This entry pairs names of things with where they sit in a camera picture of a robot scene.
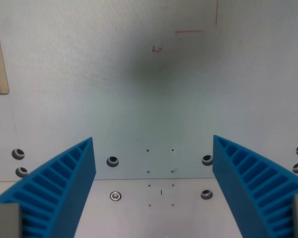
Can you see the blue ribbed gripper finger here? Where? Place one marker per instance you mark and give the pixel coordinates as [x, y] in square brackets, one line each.
[62, 188]
[241, 181]

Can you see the silver countersunk screw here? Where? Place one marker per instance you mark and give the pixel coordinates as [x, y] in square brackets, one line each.
[115, 196]

